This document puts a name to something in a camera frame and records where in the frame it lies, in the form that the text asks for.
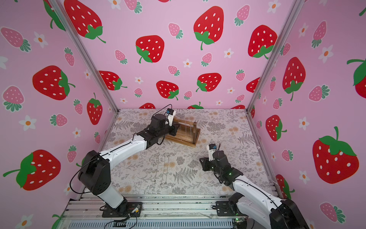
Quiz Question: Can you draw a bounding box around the wooden jewelry display stand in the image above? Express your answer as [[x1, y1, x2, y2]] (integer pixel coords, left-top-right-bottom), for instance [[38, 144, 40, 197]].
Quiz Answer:
[[166, 117, 201, 148]]

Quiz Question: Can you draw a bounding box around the silver chain necklace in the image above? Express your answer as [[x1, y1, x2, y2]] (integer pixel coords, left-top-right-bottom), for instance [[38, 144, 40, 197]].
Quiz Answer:
[[152, 154, 161, 182], [161, 156, 171, 185]]

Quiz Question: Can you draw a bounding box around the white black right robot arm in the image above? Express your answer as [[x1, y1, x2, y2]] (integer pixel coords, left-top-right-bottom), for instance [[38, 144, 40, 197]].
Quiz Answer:
[[199, 151, 308, 229]]

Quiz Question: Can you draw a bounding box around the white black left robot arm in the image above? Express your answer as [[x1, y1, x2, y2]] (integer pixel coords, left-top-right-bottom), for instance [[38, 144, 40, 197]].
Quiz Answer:
[[78, 108, 180, 215]]

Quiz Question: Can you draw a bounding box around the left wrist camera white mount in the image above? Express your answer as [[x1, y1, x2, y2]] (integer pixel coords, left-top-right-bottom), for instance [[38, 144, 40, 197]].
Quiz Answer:
[[166, 108, 176, 127]]

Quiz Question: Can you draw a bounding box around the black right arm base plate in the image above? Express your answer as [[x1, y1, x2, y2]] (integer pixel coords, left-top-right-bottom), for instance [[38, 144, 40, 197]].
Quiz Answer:
[[212, 201, 247, 217]]

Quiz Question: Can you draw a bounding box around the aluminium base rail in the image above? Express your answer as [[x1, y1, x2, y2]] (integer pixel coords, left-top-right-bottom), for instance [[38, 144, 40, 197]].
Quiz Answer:
[[55, 194, 299, 229]]

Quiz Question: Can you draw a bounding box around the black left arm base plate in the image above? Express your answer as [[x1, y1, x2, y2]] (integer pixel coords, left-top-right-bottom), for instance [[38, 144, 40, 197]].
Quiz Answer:
[[102, 201, 143, 218]]

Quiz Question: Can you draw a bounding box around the aluminium corner frame post left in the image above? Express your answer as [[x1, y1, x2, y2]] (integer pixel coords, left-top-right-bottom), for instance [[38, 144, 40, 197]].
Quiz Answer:
[[50, 0, 120, 114]]

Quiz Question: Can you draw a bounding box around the aluminium corner frame post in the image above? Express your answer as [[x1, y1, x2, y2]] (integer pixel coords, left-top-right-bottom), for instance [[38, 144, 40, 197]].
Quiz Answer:
[[246, 0, 305, 114], [50, 0, 120, 114]]

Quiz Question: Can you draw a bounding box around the aluminium corner frame post right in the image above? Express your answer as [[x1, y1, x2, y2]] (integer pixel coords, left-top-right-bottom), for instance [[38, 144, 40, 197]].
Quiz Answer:
[[246, 0, 305, 114]]

